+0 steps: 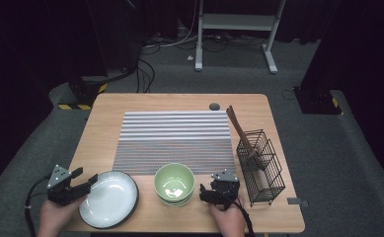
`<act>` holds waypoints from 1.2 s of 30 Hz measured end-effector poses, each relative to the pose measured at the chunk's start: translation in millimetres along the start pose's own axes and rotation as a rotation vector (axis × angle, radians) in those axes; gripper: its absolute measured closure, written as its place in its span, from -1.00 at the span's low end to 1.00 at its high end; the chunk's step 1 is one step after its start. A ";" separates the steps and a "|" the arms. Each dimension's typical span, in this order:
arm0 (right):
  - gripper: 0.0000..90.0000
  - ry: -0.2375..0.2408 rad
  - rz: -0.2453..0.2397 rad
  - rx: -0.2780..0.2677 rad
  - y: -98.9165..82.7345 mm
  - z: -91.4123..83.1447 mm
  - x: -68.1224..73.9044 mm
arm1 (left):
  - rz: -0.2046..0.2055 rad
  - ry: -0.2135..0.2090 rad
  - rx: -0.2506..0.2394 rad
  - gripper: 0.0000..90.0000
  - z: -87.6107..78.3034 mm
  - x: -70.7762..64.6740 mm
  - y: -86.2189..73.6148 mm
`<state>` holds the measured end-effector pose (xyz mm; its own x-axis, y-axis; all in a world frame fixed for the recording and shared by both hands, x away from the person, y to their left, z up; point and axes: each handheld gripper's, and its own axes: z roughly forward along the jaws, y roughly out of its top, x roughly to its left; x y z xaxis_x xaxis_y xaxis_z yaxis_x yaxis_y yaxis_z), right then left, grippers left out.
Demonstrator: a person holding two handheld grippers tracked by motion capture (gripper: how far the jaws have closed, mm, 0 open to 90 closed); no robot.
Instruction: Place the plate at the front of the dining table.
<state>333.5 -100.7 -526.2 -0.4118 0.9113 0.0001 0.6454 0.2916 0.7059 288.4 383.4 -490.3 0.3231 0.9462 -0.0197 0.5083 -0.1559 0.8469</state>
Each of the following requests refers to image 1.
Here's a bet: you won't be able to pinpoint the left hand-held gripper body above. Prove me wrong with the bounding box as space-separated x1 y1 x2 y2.
46 164 92 206

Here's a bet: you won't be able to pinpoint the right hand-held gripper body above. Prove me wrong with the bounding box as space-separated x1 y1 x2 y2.
210 169 242 211

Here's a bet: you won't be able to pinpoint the white plate with dark rim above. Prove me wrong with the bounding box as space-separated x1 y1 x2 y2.
78 170 140 230

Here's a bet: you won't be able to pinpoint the black wire chopstick rack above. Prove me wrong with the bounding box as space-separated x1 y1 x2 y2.
236 128 286 207

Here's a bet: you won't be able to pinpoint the person's left hand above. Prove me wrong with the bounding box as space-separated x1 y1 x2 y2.
37 197 88 237

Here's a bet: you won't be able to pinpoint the person's right hand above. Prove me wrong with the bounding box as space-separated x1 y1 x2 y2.
208 197 247 237

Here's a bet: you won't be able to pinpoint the striped grey placemat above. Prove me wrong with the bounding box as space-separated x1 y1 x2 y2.
112 111 237 176

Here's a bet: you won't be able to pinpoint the grey tape strip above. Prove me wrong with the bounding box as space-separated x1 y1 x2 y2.
286 197 310 208

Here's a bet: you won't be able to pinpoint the black base with yellow stripes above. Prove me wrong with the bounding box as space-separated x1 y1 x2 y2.
57 74 109 112
292 86 343 116

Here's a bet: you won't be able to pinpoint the tall black cabinet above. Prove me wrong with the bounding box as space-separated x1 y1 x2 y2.
85 0 145 78

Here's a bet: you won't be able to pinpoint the white desk stand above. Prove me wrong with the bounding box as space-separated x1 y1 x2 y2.
194 0 286 75

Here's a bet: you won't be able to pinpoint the right hand-held gripper cable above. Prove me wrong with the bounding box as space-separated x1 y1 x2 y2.
223 194 257 237

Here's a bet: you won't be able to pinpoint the hand-held gripper cable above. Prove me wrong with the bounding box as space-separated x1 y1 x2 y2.
24 174 50 237
223 194 257 237

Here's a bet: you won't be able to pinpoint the left hand-held gripper cable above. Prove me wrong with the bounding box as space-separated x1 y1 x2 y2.
24 174 50 237

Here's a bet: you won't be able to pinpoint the black floor cable bundle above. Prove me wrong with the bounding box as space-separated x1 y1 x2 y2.
134 58 156 94

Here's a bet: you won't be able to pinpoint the tangled floor cables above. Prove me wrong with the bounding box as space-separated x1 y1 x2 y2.
141 31 269 53

